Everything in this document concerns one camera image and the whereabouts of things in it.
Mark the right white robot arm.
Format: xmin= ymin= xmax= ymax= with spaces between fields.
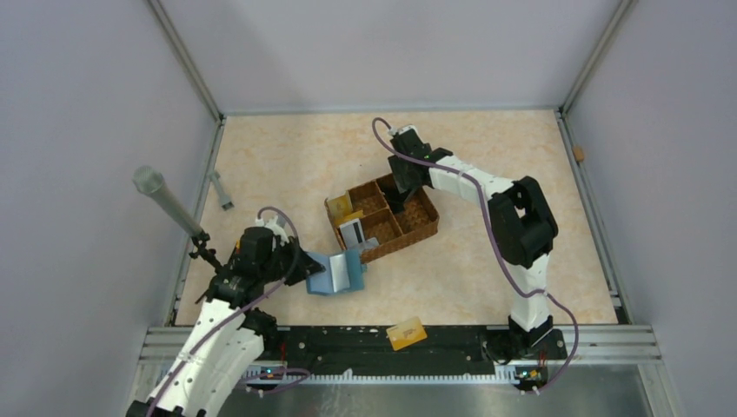
xmin=388 ymin=125 xmax=559 ymax=358

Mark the small tan cork piece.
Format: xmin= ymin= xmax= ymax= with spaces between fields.
xmin=571 ymin=145 xmax=585 ymax=163

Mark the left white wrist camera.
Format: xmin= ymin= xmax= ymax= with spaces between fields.
xmin=255 ymin=215 xmax=289 ymax=241

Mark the woven wicker tray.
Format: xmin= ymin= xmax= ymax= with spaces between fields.
xmin=323 ymin=174 xmax=440 ymax=263

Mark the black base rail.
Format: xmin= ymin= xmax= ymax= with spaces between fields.
xmin=259 ymin=326 xmax=515 ymax=377

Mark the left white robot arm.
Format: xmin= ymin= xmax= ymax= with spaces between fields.
xmin=126 ymin=222 xmax=324 ymax=416

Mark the white blue card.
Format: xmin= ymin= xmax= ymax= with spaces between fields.
xmin=338 ymin=219 xmax=379 ymax=253

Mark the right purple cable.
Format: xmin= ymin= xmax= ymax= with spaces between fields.
xmin=371 ymin=117 xmax=580 ymax=395

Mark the grey metal tube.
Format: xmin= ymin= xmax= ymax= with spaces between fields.
xmin=132 ymin=165 xmax=203 ymax=237

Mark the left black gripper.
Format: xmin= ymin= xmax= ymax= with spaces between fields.
xmin=260 ymin=235 xmax=324 ymax=286

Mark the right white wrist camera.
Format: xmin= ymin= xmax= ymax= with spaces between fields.
xmin=388 ymin=124 xmax=416 ymax=137

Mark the black tube clamp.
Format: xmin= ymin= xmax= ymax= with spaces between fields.
xmin=189 ymin=231 xmax=222 ymax=274

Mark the blue leather card holder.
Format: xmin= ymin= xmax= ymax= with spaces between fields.
xmin=306 ymin=249 xmax=367 ymax=296

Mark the gold credit card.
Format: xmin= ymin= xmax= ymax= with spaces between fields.
xmin=386 ymin=316 xmax=428 ymax=351

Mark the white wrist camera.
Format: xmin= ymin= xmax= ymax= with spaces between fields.
xmin=255 ymin=215 xmax=289 ymax=241
xmin=388 ymin=124 xmax=416 ymax=137

